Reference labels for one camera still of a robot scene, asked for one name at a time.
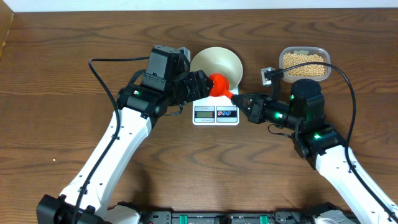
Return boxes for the clear plastic container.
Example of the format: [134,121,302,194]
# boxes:
[279,46,332,84]

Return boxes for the white digital kitchen scale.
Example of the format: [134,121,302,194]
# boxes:
[192,96,239,126]

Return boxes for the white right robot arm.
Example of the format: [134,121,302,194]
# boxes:
[231,79,397,223]

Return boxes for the soybeans in container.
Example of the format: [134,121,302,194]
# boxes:
[282,52,326,77]

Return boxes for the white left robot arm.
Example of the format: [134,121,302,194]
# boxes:
[36,70,214,223]

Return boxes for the beige bowl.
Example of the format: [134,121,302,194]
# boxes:
[190,47,243,91]

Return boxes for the red measuring scoop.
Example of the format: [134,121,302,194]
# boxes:
[210,73,233,99]

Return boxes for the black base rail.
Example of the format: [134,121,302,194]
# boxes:
[105,202,358,224]

